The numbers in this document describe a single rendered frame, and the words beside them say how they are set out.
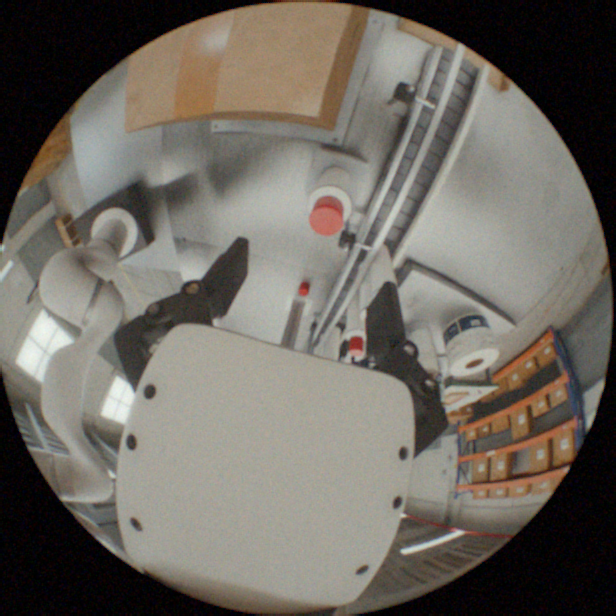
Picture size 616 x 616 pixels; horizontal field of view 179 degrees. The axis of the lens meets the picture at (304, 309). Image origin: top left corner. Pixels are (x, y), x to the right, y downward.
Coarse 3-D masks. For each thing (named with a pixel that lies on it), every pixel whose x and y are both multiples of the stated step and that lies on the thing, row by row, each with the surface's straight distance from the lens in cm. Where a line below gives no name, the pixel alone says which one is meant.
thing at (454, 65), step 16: (464, 48) 46; (448, 80) 40; (448, 96) 39; (432, 112) 38; (432, 128) 37; (416, 160) 36; (400, 192) 36; (384, 224) 38; (368, 256) 41; (352, 288) 46; (336, 320) 55
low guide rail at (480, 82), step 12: (480, 72) 53; (480, 84) 50; (480, 96) 49; (468, 108) 47; (468, 120) 46; (456, 144) 44; (456, 156) 44; (444, 168) 43; (444, 180) 43; (432, 192) 43; (420, 216) 44; (408, 240) 45; (396, 252) 48; (396, 264) 48
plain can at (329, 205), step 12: (336, 168) 36; (324, 180) 26; (336, 180) 26; (348, 180) 32; (312, 192) 23; (324, 192) 22; (336, 192) 22; (348, 192) 24; (312, 204) 23; (324, 204) 19; (336, 204) 20; (348, 204) 23; (312, 216) 19; (324, 216) 19; (336, 216) 19; (348, 216) 24; (312, 228) 20; (324, 228) 20; (336, 228) 19
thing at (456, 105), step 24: (432, 96) 47; (456, 96) 50; (456, 120) 48; (408, 144) 44; (432, 144) 45; (408, 168) 44; (432, 168) 46; (408, 192) 45; (384, 216) 46; (408, 216) 47; (384, 240) 48
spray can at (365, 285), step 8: (360, 264) 51; (368, 272) 47; (368, 280) 44; (360, 288) 45; (368, 288) 42; (360, 296) 43; (368, 296) 41; (360, 304) 42; (368, 304) 39; (360, 312) 40
